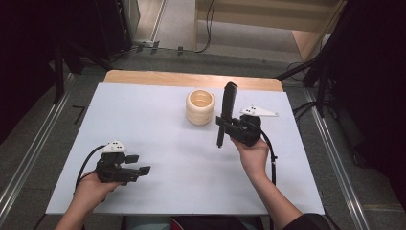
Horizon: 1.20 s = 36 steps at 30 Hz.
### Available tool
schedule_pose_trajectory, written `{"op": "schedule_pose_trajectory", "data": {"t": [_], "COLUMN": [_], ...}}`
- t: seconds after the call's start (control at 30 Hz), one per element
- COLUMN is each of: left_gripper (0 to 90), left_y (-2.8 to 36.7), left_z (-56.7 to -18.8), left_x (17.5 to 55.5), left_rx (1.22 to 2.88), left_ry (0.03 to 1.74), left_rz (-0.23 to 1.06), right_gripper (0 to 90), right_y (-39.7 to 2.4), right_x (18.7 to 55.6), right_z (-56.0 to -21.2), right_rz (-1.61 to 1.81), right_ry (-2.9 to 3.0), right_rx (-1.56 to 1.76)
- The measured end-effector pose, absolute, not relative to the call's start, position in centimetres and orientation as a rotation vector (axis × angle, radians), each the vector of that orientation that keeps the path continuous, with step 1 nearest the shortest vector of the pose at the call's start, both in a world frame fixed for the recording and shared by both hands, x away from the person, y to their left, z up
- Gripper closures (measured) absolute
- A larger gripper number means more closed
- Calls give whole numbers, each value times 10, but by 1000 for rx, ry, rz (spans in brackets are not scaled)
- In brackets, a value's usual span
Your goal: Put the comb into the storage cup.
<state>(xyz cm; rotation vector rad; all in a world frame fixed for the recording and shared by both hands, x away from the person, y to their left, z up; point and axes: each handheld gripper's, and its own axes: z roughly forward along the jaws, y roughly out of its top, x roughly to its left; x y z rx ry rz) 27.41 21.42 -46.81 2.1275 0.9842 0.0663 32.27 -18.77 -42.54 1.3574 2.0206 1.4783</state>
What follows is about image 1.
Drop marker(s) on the person's lap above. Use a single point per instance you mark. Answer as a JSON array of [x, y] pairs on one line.
[[191, 223]]

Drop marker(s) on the person's right hand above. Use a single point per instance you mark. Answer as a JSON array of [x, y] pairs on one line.
[[253, 158]]

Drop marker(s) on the person's dark sleeve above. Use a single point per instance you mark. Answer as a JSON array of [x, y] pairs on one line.
[[308, 223]]

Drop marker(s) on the black metal stand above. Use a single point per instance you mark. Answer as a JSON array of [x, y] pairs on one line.
[[319, 64], [63, 64]]

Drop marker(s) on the aluminium floor rail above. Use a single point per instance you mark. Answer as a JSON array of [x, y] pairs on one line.
[[35, 143], [338, 159]]

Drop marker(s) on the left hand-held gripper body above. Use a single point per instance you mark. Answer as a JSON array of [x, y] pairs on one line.
[[111, 166]]

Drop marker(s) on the person's left hand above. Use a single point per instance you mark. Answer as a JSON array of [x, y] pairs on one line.
[[91, 190]]

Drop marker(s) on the ridged beige cup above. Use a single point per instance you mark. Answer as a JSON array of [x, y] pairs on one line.
[[200, 108]]

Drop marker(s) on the light wooden shelf unit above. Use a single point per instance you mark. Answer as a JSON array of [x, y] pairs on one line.
[[255, 19]]

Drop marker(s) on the dark cabinet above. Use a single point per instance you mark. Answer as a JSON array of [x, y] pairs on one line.
[[118, 22]]

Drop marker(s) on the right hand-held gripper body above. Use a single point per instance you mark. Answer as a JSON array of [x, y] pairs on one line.
[[247, 127]]

